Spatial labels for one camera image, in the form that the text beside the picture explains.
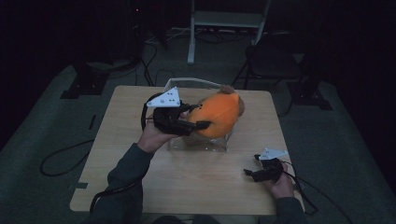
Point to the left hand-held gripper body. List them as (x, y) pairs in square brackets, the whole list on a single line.
[(166, 119)]

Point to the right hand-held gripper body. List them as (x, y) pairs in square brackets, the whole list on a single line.
[(273, 170)]

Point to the clear plastic container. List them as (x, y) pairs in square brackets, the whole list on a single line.
[(199, 146)]

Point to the orange plush toy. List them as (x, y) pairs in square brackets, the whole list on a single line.
[(218, 115)]

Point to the brown teddy bear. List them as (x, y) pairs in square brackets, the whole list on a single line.
[(229, 89)]

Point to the person's right hand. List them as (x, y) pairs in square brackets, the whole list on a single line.
[(285, 188)]

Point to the person's left hand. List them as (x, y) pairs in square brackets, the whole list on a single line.
[(152, 137)]

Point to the black marker pen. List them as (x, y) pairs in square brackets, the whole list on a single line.
[(92, 122)]

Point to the black stand base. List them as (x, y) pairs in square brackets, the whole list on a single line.
[(84, 85), (309, 96)]

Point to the black folding chair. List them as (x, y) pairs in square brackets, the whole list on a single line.
[(274, 62)]

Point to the dark tape strip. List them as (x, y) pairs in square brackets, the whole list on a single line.
[(81, 185)]

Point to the white metal stand frame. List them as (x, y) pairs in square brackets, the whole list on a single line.
[(225, 18)]

